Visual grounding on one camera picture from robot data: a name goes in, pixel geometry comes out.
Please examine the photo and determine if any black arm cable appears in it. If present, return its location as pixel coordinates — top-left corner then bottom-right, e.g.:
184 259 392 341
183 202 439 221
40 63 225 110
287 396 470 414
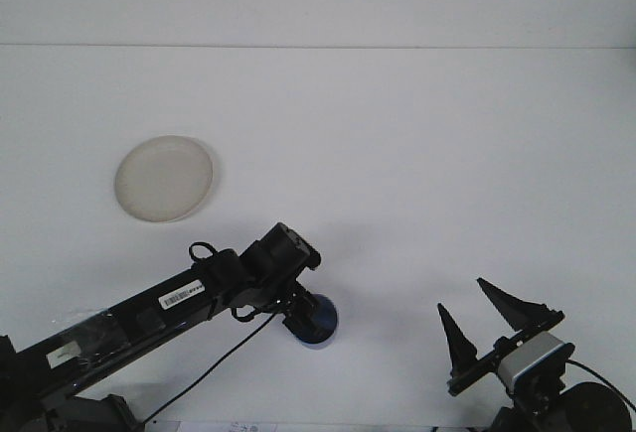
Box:
141 240 282 426
565 359 636 413

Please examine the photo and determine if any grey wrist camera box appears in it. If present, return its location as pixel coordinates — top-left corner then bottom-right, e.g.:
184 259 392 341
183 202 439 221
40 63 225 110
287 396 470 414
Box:
498 331 576 387
273 221 323 272

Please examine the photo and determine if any pale blue cup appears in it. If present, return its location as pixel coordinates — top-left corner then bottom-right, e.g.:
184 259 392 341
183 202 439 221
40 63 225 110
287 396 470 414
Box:
296 293 343 352

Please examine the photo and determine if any pale round plate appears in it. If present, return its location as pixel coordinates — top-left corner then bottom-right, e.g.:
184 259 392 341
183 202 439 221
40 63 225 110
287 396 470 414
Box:
114 134 216 224

